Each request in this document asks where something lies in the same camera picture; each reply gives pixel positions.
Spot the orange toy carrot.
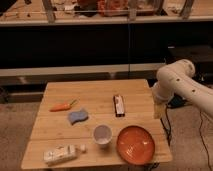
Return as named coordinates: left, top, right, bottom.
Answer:
left=49, top=99, right=77, bottom=112

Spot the white paper cup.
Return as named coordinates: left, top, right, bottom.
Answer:
left=93, top=125, right=112, bottom=148

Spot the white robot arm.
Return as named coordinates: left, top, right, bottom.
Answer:
left=152, top=59, right=213, bottom=119

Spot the orange ribbed plate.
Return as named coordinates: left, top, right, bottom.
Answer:
left=116, top=125, right=155, bottom=165

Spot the black and white eraser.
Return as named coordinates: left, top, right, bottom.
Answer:
left=113, top=95, right=125, bottom=117

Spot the white plastic bottle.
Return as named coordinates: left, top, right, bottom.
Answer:
left=43, top=145, right=87, bottom=165

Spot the black cable on floor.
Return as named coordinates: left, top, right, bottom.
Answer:
left=198, top=110, right=213, bottom=171

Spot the black box on right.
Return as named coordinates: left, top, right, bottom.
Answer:
left=166, top=45, right=213, bottom=74

